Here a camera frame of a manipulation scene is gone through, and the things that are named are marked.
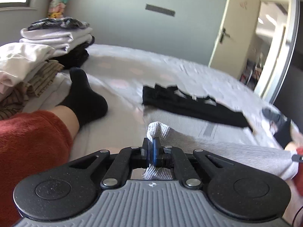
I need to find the person's left leg black sock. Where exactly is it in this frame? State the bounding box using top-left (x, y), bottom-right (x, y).
top-left (0, 67), bottom-right (109, 227)

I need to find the grey black raglan shirt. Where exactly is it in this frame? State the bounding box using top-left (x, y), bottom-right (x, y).
top-left (142, 85), bottom-right (299, 180)

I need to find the cream bedroom door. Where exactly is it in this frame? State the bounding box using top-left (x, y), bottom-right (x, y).
top-left (209, 0), bottom-right (261, 79)

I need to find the dark grey crumpled garment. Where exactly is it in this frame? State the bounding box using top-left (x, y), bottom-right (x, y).
top-left (262, 108), bottom-right (287, 128)

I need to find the stack of folded clothes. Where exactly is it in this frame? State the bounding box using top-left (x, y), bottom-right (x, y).
top-left (20, 17), bottom-right (95, 70)

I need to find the striped brown garment pile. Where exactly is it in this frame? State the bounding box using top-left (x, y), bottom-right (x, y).
top-left (0, 42), bottom-right (65, 121)

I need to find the grey wall switch panel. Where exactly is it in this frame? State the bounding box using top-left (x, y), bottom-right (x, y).
top-left (145, 4), bottom-right (176, 17)

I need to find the pink dotted bed sheet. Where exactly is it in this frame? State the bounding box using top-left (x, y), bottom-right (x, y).
top-left (21, 43), bottom-right (292, 161)

